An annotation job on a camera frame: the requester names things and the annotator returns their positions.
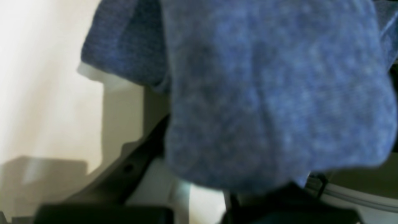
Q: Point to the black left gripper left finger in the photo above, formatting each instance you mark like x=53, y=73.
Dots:
x=104, y=200

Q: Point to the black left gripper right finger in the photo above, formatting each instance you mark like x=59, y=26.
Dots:
x=290, y=204

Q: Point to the dark blue t-shirt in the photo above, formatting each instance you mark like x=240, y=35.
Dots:
x=262, y=91

